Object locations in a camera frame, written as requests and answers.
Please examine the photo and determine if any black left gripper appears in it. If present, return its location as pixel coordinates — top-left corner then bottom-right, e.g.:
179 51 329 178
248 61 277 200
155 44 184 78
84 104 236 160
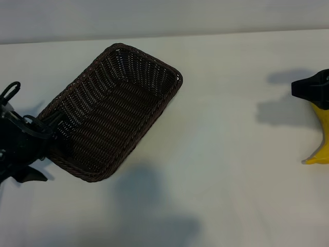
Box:
0 110 65 184

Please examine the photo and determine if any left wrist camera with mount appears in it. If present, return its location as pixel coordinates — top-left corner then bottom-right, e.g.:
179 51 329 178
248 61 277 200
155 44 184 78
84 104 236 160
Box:
0 101 15 117

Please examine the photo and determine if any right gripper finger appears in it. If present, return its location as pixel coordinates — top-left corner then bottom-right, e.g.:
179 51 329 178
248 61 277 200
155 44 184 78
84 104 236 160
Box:
291 68 329 90
291 88 329 110

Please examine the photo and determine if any yellow banana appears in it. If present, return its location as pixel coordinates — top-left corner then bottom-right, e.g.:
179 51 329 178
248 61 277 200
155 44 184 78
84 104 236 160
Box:
301 102 329 165

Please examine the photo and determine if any dark brown woven basket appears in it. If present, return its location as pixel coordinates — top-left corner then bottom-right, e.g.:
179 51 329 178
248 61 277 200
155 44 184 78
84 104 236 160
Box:
37 43 184 183

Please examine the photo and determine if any black braided camera cable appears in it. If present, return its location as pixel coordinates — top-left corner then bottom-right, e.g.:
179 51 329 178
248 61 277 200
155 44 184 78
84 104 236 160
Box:
0 81 54 140

